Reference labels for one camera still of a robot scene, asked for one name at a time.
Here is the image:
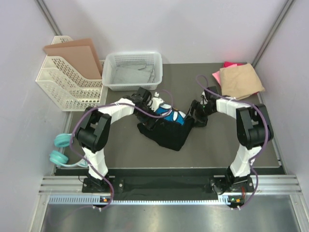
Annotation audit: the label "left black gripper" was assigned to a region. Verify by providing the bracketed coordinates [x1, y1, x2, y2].
[135, 101, 162, 131]

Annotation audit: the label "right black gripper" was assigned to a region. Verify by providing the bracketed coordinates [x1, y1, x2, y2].
[183, 100, 216, 128]

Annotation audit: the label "black daisy print t-shirt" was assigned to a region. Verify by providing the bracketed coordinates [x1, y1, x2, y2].
[139, 103, 195, 151]

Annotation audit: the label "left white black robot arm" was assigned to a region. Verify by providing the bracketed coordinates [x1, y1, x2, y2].
[74, 87, 156, 193]

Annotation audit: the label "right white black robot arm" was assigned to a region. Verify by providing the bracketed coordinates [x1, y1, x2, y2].
[188, 87, 274, 194]

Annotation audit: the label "pink folded t-shirt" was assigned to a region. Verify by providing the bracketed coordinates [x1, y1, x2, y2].
[212, 71, 221, 85]

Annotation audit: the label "beige folded t-shirt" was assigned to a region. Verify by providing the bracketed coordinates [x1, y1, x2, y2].
[219, 63, 265, 100]

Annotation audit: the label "grey folded cloth in basket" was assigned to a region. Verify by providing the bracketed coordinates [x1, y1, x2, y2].
[112, 61, 155, 84]

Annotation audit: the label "red folded t-shirt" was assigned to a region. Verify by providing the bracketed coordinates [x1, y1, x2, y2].
[223, 61, 245, 68]

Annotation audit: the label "white perforated plastic basket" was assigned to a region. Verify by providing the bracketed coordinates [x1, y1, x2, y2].
[102, 51, 163, 91]

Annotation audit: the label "cream perforated file organizer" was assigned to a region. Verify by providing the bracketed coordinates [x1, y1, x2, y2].
[36, 36, 103, 112]

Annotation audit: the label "brown cardboard folder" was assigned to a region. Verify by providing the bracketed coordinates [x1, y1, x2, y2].
[43, 38, 103, 80]

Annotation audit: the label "teal cat ear headphones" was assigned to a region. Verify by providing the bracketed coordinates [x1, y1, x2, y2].
[49, 133, 88, 168]

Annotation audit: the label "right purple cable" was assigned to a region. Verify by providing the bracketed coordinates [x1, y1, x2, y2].
[197, 74, 271, 210]

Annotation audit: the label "purple cable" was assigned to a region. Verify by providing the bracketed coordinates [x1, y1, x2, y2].
[197, 74, 271, 210]
[69, 89, 174, 209]

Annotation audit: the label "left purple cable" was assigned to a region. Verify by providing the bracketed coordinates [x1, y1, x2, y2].
[69, 89, 174, 209]

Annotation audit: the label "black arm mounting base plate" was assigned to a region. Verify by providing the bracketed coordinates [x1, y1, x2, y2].
[82, 169, 254, 201]

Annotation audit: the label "slotted grey cable duct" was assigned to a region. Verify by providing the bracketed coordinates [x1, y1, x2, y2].
[48, 195, 247, 206]

